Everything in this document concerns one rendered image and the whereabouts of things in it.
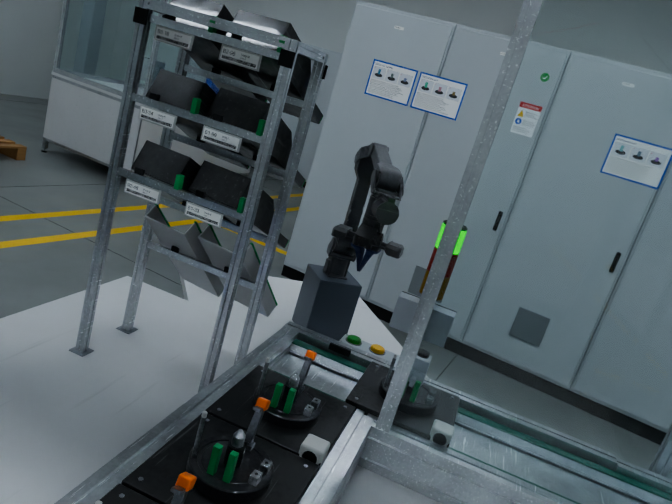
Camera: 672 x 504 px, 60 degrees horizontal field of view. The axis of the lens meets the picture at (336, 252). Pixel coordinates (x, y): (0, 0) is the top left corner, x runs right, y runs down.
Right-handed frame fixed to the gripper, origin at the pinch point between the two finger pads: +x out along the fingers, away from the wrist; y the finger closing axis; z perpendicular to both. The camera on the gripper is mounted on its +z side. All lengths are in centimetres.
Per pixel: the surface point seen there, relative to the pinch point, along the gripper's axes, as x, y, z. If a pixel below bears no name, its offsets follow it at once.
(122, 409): 35, -29, 51
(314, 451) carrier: 22, 13, 55
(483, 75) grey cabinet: -80, -12, -284
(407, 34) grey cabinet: -94, -74, -292
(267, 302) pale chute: 16.5, -18.2, 11.7
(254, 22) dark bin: -47, -29, 33
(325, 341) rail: 24.1, -2.3, 3.3
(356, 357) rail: 24.7, 7.1, 4.2
